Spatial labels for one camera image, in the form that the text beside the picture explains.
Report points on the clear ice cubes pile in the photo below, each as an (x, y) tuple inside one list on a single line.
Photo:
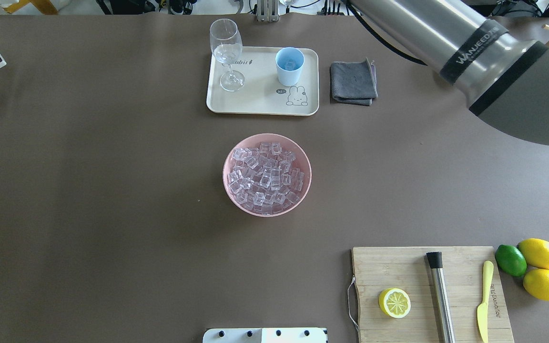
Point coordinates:
[(266, 178)]

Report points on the yellow lemon lower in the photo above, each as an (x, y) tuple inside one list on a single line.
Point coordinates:
[(536, 283)]

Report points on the green lime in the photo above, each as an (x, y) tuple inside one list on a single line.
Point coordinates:
[(511, 260)]

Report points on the half lemon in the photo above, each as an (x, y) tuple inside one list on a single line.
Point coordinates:
[(394, 302)]

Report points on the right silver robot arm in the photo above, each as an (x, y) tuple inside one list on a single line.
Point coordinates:
[(505, 80)]

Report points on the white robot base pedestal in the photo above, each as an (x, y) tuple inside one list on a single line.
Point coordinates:
[(266, 335)]

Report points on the light blue cup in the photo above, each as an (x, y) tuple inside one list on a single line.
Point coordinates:
[(289, 63)]

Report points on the grey folded cloth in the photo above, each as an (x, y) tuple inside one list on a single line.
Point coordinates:
[(354, 82)]

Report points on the pink bowl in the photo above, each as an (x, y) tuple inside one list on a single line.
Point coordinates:
[(229, 190)]

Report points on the yellow lemon upper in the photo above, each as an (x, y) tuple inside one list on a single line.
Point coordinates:
[(536, 252)]

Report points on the beige serving tray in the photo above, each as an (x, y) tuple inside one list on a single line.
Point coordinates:
[(262, 92)]

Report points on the yellow plastic knife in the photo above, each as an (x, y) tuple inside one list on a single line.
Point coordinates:
[(482, 308)]

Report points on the steel muddler black tip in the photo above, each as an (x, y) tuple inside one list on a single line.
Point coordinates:
[(435, 262)]

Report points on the bamboo cutting board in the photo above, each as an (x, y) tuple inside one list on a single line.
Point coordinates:
[(379, 268)]

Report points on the clear wine glass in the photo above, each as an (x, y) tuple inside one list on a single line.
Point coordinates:
[(226, 47)]

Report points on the yellow lemon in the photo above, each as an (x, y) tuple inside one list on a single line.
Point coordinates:
[(536, 252), (536, 283)]

